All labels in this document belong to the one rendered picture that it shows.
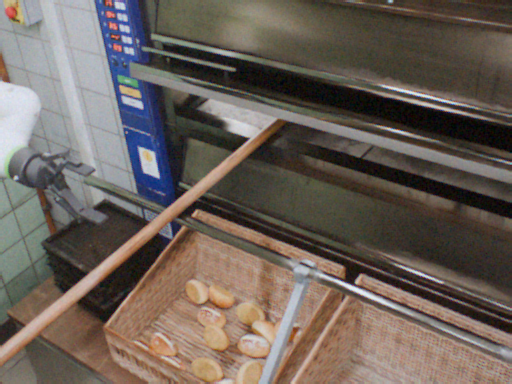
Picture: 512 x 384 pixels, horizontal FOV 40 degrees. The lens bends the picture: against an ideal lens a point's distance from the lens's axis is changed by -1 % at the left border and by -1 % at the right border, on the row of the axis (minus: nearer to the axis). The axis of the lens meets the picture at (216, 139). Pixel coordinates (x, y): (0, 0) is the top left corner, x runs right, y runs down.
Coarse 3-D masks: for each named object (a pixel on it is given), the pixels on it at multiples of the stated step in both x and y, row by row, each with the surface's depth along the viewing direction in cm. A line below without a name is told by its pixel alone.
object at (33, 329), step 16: (272, 128) 200; (256, 144) 195; (240, 160) 191; (208, 176) 183; (192, 192) 179; (176, 208) 174; (160, 224) 170; (128, 240) 166; (144, 240) 167; (112, 256) 162; (128, 256) 164; (96, 272) 158; (80, 288) 154; (64, 304) 151; (48, 320) 148; (16, 336) 144; (32, 336) 146; (0, 352) 141; (16, 352) 143
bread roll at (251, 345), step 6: (246, 336) 210; (252, 336) 209; (258, 336) 210; (240, 342) 210; (246, 342) 208; (252, 342) 208; (258, 342) 207; (264, 342) 208; (240, 348) 210; (246, 348) 208; (252, 348) 207; (258, 348) 207; (264, 348) 207; (270, 348) 209; (246, 354) 209; (252, 354) 208; (258, 354) 207; (264, 354) 207
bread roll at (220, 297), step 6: (210, 288) 228; (216, 288) 228; (222, 288) 230; (210, 294) 227; (216, 294) 225; (222, 294) 225; (228, 294) 226; (216, 300) 225; (222, 300) 224; (228, 300) 224; (216, 306) 227; (222, 306) 225; (228, 306) 225
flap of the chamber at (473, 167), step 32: (160, 64) 199; (192, 64) 198; (224, 96) 178; (288, 96) 175; (320, 96) 174; (352, 96) 173; (320, 128) 162; (416, 128) 156; (448, 128) 155; (480, 128) 154; (448, 160) 144
